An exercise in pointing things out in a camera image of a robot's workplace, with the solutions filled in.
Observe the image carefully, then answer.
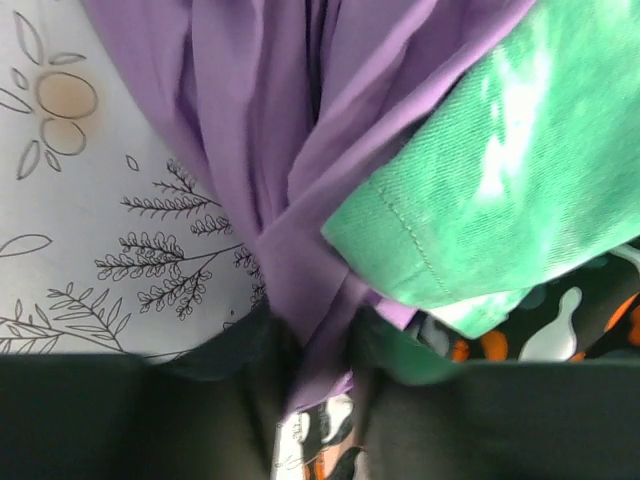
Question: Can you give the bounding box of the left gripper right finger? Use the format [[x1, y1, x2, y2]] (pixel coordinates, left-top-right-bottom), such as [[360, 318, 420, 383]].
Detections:
[[349, 308, 500, 480]]

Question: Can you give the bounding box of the green tie-dye cloth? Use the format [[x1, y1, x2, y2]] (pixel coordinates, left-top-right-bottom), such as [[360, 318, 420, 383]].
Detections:
[[322, 1, 639, 338]]

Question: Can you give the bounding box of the floral tablecloth mat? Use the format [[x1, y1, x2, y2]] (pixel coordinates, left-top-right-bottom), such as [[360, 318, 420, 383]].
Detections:
[[1, 1, 263, 362]]

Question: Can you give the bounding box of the purple cloth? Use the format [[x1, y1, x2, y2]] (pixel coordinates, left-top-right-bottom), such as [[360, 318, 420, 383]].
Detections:
[[84, 1, 531, 410]]

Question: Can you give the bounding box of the black orange patterned cloth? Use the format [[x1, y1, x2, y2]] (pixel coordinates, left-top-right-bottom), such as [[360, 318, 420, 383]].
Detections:
[[272, 243, 639, 479]]

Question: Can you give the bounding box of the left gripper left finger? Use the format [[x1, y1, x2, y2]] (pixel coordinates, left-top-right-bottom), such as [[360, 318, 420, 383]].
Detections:
[[144, 304, 299, 479]]

